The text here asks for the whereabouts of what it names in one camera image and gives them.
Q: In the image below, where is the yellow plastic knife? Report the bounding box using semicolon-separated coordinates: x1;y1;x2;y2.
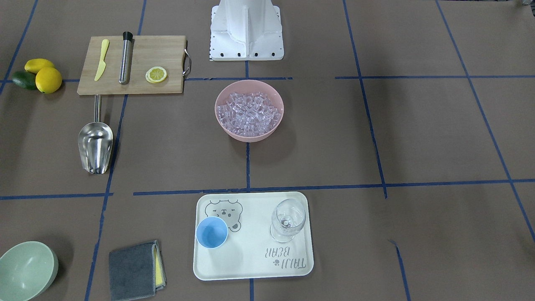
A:
94;39;110;82

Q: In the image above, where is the round yellow lemon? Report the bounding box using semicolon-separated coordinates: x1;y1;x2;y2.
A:
35;67;63;94

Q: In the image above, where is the pink bowl of ice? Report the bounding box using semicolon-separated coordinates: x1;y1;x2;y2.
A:
214;79;284;143

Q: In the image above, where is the yellow mango fruit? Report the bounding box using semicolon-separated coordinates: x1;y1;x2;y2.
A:
24;58;55;74

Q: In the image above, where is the cream bear serving tray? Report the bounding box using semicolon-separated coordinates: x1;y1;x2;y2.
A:
193;191;315;281

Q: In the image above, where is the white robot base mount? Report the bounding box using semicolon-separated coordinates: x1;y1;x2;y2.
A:
209;0;285;61

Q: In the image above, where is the lemon slice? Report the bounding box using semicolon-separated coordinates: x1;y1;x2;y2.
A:
145;66;168;84

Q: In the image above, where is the steel muddler rod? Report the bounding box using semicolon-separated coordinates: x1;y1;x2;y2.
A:
118;32;134;84

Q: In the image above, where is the wooden cutting board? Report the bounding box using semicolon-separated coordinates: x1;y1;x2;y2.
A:
77;36;186;95

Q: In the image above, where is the metal ice scoop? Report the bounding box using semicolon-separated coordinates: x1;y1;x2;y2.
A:
78;94;114;174

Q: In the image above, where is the green avocado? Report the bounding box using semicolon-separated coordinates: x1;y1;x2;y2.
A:
11;71;38;91

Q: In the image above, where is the light blue plastic cup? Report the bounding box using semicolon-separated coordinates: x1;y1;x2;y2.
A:
195;217;229;248

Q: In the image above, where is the grey folded cloth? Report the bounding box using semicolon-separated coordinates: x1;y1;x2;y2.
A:
109;240;166;301

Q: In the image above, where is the clear wine glass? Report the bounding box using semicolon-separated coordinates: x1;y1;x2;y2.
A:
270;199;306;243

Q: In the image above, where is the green ceramic bowl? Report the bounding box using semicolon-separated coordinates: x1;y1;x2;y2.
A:
0;241;59;301

